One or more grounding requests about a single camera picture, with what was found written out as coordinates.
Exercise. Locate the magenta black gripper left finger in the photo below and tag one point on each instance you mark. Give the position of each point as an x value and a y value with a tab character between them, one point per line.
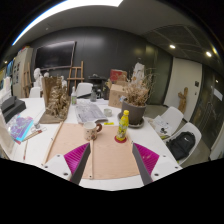
76	161

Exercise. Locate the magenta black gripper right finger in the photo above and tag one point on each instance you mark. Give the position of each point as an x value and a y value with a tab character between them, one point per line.
146	161

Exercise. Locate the yellow plastic bottle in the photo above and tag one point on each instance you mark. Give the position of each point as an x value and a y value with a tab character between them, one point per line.
123	125

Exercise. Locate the wooden stick on board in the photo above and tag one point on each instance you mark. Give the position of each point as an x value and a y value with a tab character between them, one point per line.
91	159

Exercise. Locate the floral ceramic mug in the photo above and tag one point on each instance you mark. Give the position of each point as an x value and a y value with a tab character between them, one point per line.
91	129

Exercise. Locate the black backpack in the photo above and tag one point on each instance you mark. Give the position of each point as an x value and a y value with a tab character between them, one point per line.
181	145

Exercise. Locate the red round coaster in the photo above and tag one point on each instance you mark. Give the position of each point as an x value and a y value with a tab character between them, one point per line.
120	140

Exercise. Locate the papers on chair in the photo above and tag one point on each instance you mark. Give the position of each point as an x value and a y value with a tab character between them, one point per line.
161	126

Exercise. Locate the grey flower pot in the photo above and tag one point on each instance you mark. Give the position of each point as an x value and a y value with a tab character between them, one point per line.
135	112

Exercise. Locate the open newspaper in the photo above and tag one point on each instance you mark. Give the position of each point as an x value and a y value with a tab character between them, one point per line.
89	112

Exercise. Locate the grey pot saucer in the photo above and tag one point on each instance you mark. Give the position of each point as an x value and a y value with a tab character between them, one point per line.
140	124

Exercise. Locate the white chair with papers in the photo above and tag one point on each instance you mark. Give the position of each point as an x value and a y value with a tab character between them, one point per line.
173	117

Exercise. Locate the white chair with backpack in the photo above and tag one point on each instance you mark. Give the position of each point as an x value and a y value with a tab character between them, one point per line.
188	127

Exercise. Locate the golden carved sculpture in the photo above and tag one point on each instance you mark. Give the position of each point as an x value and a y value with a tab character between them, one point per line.
56	101

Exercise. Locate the wooden figure statue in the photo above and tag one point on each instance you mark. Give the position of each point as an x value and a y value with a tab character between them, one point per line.
183	100

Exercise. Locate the colourful printed sheet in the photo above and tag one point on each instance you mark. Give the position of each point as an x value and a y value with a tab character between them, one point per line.
19	126

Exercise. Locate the white chair behind table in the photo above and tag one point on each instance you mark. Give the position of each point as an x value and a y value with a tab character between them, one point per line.
84	90

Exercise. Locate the dried brown plant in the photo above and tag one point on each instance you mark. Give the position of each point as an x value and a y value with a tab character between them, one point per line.
139	93

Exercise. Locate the cardboard box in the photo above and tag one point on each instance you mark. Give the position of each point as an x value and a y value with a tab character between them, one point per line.
117	92

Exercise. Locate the wooden easel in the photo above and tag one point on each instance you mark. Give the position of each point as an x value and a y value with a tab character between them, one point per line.
76	74

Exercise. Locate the black box on table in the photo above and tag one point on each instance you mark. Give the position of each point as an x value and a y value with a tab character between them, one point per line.
11	107

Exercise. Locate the white plaster bust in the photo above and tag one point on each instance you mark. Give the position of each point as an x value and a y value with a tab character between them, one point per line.
38	78

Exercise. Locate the white plaster statue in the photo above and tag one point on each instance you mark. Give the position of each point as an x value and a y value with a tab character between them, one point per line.
138	72

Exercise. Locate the red box in background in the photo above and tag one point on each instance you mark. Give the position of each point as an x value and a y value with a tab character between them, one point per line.
118	75

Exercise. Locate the black wall screen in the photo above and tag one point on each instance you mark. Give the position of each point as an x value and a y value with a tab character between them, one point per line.
57	55

